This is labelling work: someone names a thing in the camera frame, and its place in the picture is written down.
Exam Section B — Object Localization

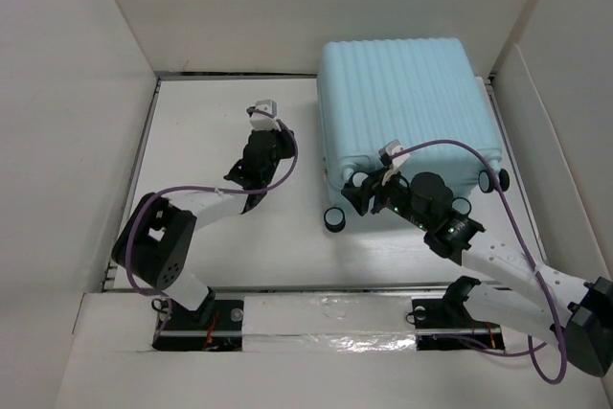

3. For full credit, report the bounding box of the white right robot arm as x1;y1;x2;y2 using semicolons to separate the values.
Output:
341;170;612;377

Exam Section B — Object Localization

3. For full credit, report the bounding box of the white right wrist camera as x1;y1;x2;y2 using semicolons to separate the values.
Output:
378;139;410;186

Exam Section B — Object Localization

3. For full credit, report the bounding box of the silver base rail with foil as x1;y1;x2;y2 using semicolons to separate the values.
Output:
151;291;505;353

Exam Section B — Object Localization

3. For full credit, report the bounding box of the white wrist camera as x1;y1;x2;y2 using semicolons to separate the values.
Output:
247;100;281;131
378;139;410;186

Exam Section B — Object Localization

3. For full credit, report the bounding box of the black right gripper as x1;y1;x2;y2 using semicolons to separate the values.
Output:
339;167;431;233

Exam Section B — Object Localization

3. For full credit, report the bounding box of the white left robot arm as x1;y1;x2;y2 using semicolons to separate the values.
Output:
111;127;298;329

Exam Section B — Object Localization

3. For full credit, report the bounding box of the light blue hard-shell suitcase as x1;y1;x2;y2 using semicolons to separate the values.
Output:
316;37;511;215

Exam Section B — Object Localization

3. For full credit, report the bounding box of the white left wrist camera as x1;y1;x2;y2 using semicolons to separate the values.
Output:
247;100;281;131

